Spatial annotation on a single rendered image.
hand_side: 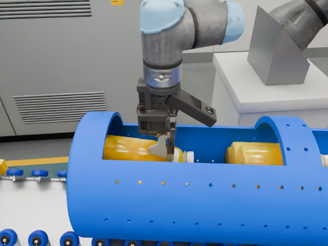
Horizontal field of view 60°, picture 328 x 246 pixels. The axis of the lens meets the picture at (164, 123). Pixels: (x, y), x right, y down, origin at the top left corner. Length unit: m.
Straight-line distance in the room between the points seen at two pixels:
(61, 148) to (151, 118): 1.91
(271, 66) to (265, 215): 0.46
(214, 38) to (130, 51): 1.49
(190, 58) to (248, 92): 2.64
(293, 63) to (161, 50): 0.50
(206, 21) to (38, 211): 0.65
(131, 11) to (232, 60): 1.01
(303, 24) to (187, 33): 0.45
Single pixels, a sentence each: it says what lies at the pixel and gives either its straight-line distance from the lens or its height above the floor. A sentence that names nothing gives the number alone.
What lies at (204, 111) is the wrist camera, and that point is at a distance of 0.59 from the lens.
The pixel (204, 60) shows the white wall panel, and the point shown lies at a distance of 3.52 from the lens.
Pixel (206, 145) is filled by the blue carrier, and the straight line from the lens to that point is 0.79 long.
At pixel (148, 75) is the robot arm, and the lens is 0.54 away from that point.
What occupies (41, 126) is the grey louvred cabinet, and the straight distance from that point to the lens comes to 2.44.
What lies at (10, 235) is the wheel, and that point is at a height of 0.98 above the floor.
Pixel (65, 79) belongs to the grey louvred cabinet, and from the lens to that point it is 2.15.
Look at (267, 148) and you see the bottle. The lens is 0.64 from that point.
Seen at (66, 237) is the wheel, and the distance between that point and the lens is 0.75.
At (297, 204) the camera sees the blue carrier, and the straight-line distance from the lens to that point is 0.58.
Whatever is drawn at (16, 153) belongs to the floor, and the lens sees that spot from 2.55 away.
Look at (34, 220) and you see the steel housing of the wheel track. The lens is 0.86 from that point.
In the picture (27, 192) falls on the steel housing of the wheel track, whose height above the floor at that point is 0.93.
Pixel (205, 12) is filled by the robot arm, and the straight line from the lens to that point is 0.53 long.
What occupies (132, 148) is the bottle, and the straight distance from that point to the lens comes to 0.66.
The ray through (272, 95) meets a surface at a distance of 0.87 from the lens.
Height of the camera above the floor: 1.60
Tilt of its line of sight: 39 degrees down
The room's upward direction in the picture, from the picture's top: straight up
